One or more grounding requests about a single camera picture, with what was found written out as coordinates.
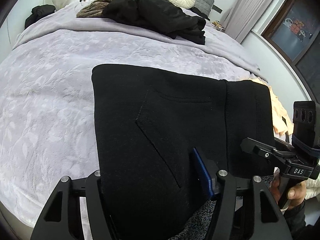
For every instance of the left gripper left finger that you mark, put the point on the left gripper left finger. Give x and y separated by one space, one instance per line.
61 216

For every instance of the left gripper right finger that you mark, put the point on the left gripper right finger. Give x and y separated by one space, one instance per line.
208 182

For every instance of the black pants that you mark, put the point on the black pants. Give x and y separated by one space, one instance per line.
147 122

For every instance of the person right hand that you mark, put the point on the person right hand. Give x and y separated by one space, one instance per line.
295 195

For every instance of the orange peach cloth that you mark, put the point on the orange peach cloth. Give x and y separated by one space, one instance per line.
282 124

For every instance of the blue speckled patterned sheet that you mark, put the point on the blue speckled patterned sheet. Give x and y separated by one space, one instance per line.
198 225

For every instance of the lavender plush blanket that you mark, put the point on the lavender plush blanket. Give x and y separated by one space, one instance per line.
47 128

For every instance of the mauve curtain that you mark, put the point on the mauve curtain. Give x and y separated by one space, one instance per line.
243 16

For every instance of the small black garment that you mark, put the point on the small black garment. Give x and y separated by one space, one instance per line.
38 13

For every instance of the brown knitted garment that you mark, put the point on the brown knitted garment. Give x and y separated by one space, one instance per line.
94 9

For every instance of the black clothes pile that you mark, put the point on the black clothes pile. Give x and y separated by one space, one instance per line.
160 16

